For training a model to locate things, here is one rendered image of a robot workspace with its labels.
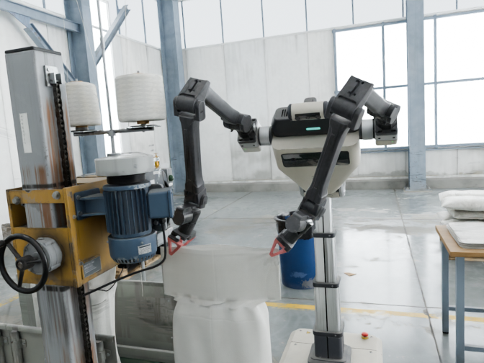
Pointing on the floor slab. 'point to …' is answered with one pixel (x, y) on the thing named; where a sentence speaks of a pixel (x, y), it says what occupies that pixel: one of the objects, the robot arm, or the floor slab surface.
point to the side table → (449, 247)
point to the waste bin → (297, 257)
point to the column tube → (32, 60)
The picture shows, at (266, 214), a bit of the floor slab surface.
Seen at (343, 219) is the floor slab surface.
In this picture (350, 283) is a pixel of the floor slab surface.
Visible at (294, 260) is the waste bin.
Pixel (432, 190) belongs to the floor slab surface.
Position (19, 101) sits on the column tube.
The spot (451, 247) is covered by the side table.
